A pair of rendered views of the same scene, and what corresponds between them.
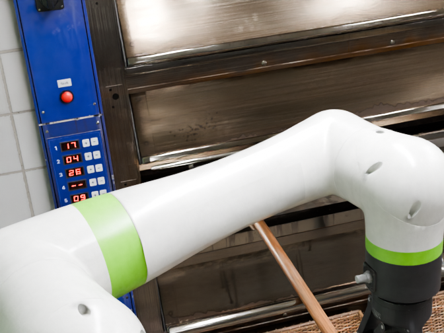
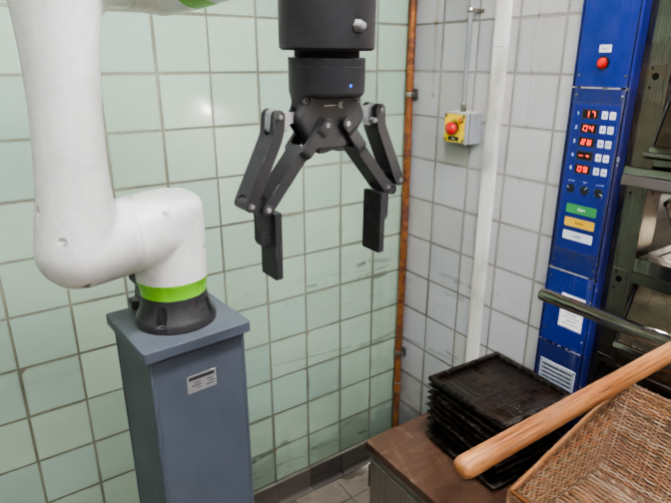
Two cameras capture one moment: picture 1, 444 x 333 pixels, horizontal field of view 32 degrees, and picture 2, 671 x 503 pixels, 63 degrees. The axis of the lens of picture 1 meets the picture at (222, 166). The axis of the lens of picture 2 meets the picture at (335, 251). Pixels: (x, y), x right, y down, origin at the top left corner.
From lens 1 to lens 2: 1.10 m
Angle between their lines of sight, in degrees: 62
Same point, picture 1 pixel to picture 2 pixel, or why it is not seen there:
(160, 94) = not seen: outside the picture
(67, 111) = (598, 78)
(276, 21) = not seen: outside the picture
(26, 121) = (568, 84)
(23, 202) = (544, 160)
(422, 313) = (300, 77)
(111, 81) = (657, 59)
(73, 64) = (619, 30)
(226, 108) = not seen: outside the picture
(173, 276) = (651, 299)
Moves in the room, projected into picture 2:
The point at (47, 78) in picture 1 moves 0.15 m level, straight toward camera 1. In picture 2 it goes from (592, 41) to (556, 40)
